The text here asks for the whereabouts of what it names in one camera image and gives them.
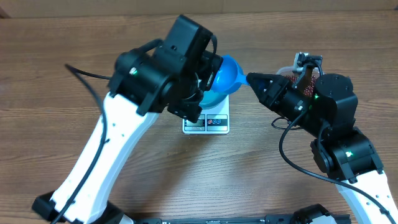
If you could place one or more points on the blue measuring scoop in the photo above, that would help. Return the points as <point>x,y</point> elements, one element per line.
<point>229,77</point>

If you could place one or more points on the white digital kitchen scale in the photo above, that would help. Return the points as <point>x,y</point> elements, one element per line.
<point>212,121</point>

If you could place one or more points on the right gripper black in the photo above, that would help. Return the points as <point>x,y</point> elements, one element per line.
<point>283,91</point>

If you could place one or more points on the black mounting rail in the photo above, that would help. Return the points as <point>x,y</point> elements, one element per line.
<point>313,214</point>

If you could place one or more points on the clear plastic container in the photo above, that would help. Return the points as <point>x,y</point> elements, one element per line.
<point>288,71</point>

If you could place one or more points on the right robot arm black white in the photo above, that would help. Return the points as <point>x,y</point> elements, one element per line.
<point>345,156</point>

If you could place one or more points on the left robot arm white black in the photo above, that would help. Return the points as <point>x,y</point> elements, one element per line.
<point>170,74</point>

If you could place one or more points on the blue metal bowl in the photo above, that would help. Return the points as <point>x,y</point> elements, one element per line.
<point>213,100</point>

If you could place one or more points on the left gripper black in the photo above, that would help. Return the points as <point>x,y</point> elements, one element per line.
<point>208,70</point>

